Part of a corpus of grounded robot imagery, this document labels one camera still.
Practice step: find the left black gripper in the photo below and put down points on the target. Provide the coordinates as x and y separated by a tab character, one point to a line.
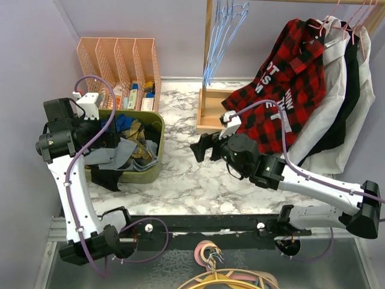
107	138

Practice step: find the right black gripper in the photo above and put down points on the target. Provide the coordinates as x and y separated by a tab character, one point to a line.
207	141

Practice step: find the yellow plaid shirt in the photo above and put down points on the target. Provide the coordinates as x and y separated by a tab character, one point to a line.
141	155

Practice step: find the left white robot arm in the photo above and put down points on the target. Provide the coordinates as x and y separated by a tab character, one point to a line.
88	235

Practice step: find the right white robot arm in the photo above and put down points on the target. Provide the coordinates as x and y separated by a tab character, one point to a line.
353	207

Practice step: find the black shirt in bin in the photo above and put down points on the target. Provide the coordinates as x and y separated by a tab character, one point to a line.
107	179

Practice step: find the red black plaid shirt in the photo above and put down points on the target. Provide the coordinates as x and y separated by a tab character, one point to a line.
291	83

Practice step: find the white hanging shirt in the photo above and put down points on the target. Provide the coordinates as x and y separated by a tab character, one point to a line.
334	160

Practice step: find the black hanging shirt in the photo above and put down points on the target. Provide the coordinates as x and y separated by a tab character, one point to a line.
334	136

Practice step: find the small boxes in organizer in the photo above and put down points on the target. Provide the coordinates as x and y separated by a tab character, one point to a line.
132	98

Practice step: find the wooden clothes rack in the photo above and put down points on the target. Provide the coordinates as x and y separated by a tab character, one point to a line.
209	107

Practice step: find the green plastic laundry bin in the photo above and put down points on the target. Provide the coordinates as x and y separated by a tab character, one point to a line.
154	128

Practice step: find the pile of coloured hangers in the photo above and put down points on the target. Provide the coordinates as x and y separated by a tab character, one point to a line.
207	254

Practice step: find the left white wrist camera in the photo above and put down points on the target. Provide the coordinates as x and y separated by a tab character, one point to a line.
87	106

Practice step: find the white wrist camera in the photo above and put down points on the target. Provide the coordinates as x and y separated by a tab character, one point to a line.
231	122
87	106

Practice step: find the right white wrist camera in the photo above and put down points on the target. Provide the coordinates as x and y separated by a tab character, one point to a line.
231	122

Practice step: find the black mounting rail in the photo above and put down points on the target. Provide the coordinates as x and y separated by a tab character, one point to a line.
184	232

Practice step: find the blue wire hangers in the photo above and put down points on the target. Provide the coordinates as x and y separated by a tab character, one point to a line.
223	20

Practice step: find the pink wire hangers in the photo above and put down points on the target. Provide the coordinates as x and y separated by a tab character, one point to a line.
349	21

